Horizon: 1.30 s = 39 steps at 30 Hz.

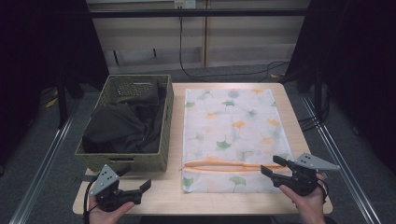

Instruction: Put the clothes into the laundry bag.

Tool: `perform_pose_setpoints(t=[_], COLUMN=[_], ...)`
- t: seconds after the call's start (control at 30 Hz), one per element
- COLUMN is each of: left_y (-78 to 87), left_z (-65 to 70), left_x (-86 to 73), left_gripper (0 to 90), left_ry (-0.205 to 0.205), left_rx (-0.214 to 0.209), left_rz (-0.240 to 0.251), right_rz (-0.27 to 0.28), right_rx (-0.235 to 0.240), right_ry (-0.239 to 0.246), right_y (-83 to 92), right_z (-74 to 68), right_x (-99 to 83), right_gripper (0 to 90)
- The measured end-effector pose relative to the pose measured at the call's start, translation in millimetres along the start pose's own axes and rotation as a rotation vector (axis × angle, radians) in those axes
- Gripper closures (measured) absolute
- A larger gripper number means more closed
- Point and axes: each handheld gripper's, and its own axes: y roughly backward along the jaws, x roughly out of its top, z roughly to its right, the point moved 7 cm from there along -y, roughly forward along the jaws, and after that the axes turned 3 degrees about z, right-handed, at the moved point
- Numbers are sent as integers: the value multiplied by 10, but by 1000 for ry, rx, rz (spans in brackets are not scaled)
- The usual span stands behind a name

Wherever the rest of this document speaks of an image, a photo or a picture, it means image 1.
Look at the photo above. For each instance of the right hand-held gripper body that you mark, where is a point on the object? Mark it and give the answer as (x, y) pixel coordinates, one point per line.
(303, 179)

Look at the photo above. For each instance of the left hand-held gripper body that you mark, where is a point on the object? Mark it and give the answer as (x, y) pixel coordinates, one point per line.
(104, 182)

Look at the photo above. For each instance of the green woven basket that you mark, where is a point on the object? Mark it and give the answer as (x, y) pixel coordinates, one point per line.
(124, 161)

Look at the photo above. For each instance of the dark cloth garment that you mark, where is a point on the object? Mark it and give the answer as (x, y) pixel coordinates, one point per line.
(124, 127)

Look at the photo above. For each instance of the white leaf-print mesh laundry bag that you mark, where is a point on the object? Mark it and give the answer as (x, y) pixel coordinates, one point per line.
(233, 124)

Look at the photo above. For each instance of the person's right hand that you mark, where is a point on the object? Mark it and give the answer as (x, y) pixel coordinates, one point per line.
(306, 205)

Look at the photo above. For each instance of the person's left hand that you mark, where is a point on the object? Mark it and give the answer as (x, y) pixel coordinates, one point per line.
(106, 216)

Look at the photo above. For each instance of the dark tape strip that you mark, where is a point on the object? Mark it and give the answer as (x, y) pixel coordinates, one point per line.
(82, 178)

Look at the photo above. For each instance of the black stand leg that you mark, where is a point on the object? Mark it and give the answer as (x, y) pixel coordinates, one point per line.
(62, 102)
(318, 93)

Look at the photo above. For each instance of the yellow floor tape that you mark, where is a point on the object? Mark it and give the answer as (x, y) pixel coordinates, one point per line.
(51, 102)

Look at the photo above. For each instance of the black curtain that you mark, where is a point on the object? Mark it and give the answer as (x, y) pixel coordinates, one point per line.
(358, 62)
(37, 46)

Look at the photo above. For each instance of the black horizontal bar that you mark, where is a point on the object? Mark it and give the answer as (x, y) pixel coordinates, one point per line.
(140, 13)

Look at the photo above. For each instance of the metal floor rail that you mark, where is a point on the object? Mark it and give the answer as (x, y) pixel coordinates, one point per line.
(339, 168)
(43, 161)

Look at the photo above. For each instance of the white wall socket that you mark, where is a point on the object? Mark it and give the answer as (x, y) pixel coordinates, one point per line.
(185, 3)

